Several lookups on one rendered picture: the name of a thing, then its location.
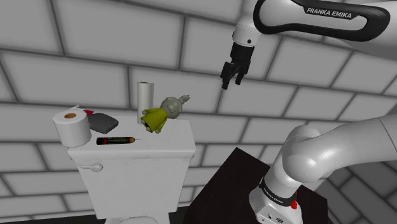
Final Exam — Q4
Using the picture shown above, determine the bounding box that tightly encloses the dark robot stand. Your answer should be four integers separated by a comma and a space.
183, 146, 329, 224

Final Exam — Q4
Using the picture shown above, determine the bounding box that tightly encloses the tall white paper towel roll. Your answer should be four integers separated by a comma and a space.
137, 81, 155, 125

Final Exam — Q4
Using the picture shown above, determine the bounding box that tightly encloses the white toilet paper roll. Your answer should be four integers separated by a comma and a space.
52, 108, 92, 148

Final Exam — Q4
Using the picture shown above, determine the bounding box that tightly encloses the doll in yellow dress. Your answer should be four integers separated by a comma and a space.
140, 94, 191, 134

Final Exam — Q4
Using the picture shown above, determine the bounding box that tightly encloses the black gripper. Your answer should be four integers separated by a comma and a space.
219, 42, 255, 91

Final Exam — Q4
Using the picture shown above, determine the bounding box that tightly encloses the black and red pen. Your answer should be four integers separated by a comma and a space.
95, 136, 141, 146

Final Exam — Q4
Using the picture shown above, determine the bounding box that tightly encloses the small red and white object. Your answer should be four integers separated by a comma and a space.
69, 105, 94, 116

